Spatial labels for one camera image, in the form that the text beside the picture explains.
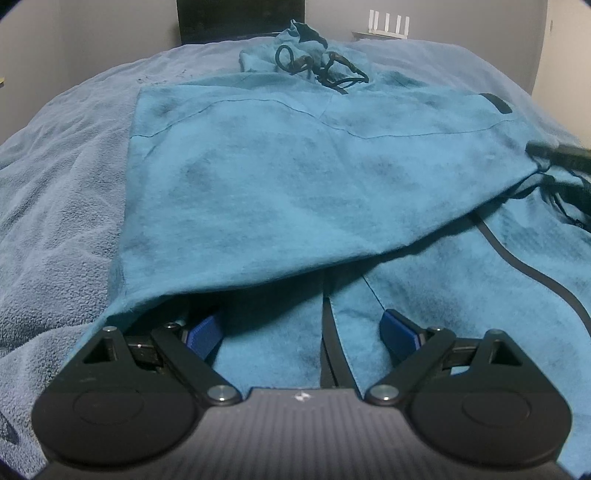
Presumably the teal blue hooded jacket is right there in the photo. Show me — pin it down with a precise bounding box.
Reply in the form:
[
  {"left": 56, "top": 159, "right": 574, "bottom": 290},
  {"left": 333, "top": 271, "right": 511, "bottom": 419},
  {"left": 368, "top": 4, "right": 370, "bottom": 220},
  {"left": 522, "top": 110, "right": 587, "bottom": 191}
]
[{"left": 68, "top": 19, "right": 591, "bottom": 402}]

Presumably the white wifi router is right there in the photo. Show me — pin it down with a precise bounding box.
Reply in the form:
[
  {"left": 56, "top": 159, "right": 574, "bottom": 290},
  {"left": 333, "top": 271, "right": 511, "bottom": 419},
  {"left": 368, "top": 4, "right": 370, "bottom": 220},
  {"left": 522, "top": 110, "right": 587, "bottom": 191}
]
[{"left": 353, "top": 9, "right": 411, "bottom": 40}]

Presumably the black flat screen television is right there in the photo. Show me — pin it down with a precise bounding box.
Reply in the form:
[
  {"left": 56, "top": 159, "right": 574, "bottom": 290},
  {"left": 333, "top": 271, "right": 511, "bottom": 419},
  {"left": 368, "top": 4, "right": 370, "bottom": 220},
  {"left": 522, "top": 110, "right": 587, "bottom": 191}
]
[{"left": 176, "top": 0, "right": 304, "bottom": 44}]

